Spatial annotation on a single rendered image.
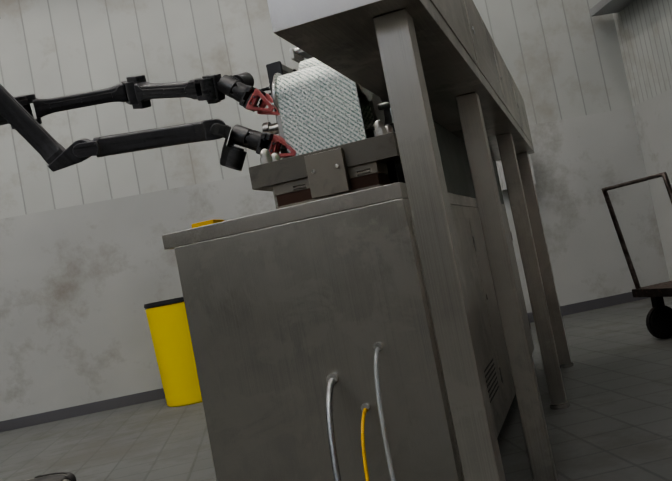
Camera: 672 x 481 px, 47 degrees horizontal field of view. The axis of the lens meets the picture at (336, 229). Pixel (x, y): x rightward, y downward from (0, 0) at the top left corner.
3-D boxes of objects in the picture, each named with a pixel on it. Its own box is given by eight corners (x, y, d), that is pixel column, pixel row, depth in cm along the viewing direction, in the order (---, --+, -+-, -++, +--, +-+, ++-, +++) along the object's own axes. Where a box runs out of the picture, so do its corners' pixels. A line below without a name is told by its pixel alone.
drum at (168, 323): (229, 389, 583) (211, 291, 587) (225, 398, 536) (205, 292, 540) (166, 401, 579) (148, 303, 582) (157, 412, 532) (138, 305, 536)
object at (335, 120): (292, 172, 223) (280, 109, 224) (369, 154, 216) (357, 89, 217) (291, 172, 222) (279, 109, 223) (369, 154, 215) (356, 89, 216)
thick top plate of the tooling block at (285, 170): (275, 191, 220) (271, 171, 220) (411, 160, 208) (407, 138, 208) (252, 189, 205) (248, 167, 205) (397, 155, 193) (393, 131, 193)
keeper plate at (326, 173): (314, 199, 199) (306, 157, 200) (351, 190, 196) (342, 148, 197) (311, 198, 197) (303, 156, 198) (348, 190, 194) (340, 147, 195)
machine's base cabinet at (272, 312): (424, 382, 441) (395, 234, 445) (539, 366, 421) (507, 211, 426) (231, 575, 201) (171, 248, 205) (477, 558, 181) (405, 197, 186)
